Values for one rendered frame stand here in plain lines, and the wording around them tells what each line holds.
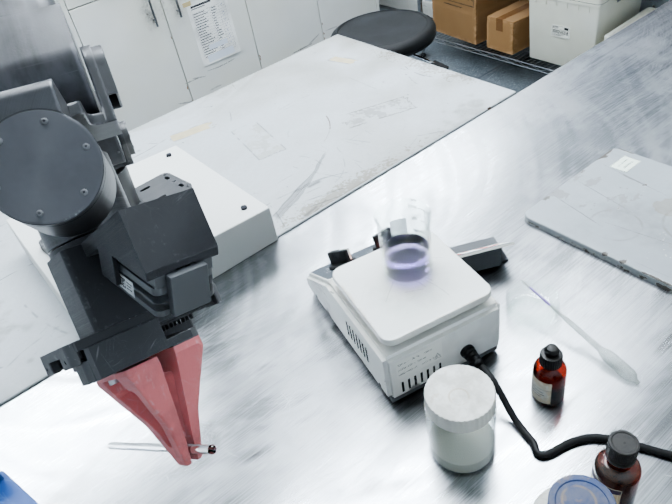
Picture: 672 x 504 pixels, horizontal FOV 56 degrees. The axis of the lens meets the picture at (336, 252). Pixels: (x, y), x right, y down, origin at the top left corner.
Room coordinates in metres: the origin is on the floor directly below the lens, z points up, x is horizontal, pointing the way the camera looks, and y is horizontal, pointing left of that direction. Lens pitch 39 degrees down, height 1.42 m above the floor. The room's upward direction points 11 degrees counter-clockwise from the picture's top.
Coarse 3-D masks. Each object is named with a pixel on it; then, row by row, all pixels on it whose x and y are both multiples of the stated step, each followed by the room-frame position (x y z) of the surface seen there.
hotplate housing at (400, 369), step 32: (320, 288) 0.51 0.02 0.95; (352, 320) 0.44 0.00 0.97; (448, 320) 0.41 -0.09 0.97; (480, 320) 0.41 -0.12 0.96; (384, 352) 0.39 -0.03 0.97; (416, 352) 0.39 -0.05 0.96; (448, 352) 0.40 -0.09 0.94; (480, 352) 0.41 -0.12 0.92; (384, 384) 0.38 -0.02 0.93; (416, 384) 0.38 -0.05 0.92
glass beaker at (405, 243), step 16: (384, 208) 0.49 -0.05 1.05; (400, 208) 0.49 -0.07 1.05; (416, 208) 0.49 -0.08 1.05; (384, 224) 0.49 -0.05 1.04; (400, 224) 0.49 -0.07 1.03; (416, 224) 0.49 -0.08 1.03; (384, 240) 0.46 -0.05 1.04; (400, 240) 0.45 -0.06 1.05; (416, 240) 0.44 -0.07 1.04; (384, 256) 0.46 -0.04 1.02; (400, 256) 0.45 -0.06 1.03; (416, 256) 0.44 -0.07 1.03; (432, 256) 0.46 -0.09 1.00; (384, 272) 0.46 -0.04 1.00; (400, 272) 0.45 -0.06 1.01; (416, 272) 0.44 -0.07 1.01
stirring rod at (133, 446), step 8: (112, 448) 0.32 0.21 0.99; (120, 448) 0.31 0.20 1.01; (128, 448) 0.30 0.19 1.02; (136, 448) 0.29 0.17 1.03; (144, 448) 0.28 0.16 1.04; (152, 448) 0.27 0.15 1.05; (160, 448) 0.27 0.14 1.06; (192, 448) 0.24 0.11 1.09; (200, 448) 0.23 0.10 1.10; (208, 448) 0.23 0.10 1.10; (216, 448) 0.23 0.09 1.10
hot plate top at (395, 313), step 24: (432, 240) 0.51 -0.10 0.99; (360, 264) 0.49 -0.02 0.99; (456, 264) 0.46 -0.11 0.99; (360, 288) 0.46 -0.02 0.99; (384, 288) 0.45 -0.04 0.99; (408, 288) 0.44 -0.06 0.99; (432, 288) 0.44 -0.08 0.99; (456, 288) 0.43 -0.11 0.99; (480, 288) 0.42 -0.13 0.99; (360, 312) 0.43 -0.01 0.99; (384, 312) 0.42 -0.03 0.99; (408, 312) 0.41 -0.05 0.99; (432, 312) 0.41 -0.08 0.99; (456, 312) 0.40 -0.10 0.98; (384, 336) 0.39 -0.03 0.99; (408, 336) 0.39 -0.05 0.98
